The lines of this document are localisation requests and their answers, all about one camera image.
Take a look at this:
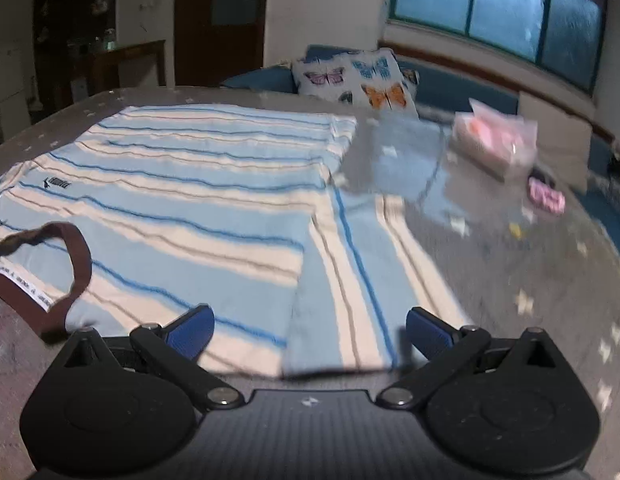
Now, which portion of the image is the blue white striped t-shirt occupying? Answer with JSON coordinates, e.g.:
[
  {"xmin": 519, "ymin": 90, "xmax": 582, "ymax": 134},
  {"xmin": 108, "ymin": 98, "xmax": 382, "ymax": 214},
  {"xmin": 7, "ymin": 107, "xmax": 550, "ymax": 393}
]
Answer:
[{"xmin": 0, "ymin": 104, "xmax": 471, "ymax": 378}]

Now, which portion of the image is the white refrigerator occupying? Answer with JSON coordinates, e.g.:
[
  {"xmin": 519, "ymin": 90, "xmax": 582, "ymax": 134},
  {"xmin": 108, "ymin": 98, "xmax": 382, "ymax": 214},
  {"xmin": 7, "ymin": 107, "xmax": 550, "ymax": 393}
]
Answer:
[{"xmin": 0, "ymin": 45, "xmax": 31, "ymax": 146}]

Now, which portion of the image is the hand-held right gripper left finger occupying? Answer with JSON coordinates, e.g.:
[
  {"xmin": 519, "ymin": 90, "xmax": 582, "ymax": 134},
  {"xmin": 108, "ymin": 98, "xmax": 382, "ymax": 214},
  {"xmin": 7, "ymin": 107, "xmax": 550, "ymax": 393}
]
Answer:
[{"xmin": 64, "ymin": 304, "xmax": 246, "ymax": 409}]

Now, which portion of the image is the window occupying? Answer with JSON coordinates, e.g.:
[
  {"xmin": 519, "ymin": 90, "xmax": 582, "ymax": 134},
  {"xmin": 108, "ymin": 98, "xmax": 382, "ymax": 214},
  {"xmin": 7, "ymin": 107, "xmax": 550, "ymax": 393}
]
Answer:
[{"xmin": 387, "ymin": 0, "xmax": 611, "ymax": 93}]

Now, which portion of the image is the beige cushion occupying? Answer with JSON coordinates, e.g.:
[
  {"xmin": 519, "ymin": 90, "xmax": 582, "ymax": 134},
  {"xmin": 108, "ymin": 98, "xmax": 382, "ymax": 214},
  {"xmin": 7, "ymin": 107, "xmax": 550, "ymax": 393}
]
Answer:
[{"xmin": 519, "ymin": 91, "xmax": 596, "ymax": 193}]

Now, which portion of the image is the wooden desk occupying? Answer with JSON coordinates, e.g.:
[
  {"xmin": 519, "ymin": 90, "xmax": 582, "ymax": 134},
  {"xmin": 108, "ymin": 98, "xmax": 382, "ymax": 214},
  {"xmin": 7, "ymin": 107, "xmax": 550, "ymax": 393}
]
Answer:
[{"xmin": 87, "ymin": 40, "xmax": 167, "ymax": 97}]

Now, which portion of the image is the pink tissue pack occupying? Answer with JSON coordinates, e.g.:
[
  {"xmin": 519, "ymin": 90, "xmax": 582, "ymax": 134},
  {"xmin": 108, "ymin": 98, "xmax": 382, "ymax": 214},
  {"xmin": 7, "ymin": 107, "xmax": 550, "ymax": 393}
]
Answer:
[{"xmin": 450, "ymin": 98, "xmax": 539, "ymax": 181}]

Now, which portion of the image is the dark wooden shelf cabinet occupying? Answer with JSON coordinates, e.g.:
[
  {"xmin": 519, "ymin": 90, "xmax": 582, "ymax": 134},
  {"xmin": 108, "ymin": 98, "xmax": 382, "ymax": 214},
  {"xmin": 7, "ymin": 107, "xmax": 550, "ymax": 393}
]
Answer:
[{"xmin": 32, "ymin": 0, "xmax": 118, "ymax": 111}]

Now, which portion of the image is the blue sofa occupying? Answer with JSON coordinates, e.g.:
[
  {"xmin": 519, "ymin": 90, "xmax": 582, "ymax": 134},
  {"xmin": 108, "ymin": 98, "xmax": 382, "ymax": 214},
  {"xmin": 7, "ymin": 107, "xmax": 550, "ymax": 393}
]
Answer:
[{"xmin": 220, "ymin": 44, "xmax": 620, "ymax": 266}]

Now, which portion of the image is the dark wooden door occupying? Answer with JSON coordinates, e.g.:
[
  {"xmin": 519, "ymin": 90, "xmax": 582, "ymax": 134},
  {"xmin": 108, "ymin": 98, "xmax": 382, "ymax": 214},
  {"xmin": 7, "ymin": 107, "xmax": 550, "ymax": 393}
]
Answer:
[{"xmin": 174, "ymin": 0, "xmax": 270, "ymax": 88}]

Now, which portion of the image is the pink hair tie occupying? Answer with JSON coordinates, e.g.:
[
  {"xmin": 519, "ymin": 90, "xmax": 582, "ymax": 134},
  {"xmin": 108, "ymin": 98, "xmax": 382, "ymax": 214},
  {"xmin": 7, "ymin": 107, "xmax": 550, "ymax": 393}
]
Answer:
[{"xmin": 528, "ymin": 180, "xmax": 566, "ymax": 216}]

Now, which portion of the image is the grey star tablecloth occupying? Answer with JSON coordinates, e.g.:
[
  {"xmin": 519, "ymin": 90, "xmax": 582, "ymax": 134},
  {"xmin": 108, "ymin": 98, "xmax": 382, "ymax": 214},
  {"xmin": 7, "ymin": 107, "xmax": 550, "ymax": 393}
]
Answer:
[{"xmin": 0, "ymin": 85, "xmax": 620, "ymax": 480}]

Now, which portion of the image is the butterfly print pillow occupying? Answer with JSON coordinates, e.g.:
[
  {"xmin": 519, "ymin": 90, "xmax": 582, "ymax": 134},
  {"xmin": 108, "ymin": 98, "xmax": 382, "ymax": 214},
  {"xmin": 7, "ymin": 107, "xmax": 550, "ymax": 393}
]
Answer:
[{"xmin": 291, "ymin": 47, "xmax": 421, "ymax": 120}]

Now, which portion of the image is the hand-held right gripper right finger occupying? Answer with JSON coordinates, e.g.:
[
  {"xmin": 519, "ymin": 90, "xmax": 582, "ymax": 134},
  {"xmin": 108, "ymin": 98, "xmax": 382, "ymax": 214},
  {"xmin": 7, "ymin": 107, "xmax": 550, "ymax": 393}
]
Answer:
[{"xmin": 377, "ymin": 306, "xmax": 562, "ymax": 409}]

